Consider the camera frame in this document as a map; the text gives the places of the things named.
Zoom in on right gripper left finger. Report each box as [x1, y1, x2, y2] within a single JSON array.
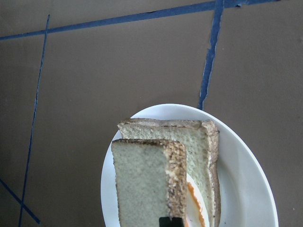
[[159, 217, 171, 227]]

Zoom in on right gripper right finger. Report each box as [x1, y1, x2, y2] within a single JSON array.
[[170, 217, 184, 227]]

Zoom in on bread slice with seeded crust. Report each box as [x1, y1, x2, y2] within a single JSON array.
[[111, 139, 187, 227]]

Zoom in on white round plate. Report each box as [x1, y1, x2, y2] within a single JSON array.
[[100, 103, 279, 227]]

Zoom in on bottom bread slice on plate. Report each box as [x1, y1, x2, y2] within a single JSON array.
[[117, 118, 221, 227]]

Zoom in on orange white filling on plate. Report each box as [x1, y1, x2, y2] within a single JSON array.
[[185, 174, 210, 227]]

